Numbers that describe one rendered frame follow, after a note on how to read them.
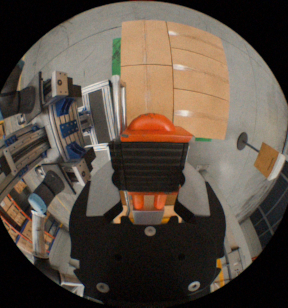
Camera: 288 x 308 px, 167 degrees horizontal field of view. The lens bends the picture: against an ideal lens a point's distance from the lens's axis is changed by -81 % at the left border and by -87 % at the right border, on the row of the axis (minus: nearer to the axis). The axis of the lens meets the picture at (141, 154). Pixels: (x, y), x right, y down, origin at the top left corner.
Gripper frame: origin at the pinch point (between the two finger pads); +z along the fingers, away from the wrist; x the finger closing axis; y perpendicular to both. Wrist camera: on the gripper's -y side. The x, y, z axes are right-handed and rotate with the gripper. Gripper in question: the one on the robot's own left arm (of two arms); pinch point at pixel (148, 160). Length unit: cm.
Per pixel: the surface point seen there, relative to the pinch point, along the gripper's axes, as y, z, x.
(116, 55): -88, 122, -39
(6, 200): 235, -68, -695
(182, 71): -39, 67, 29
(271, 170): 33, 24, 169
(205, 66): -50, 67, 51
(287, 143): -22, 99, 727
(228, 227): 95, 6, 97
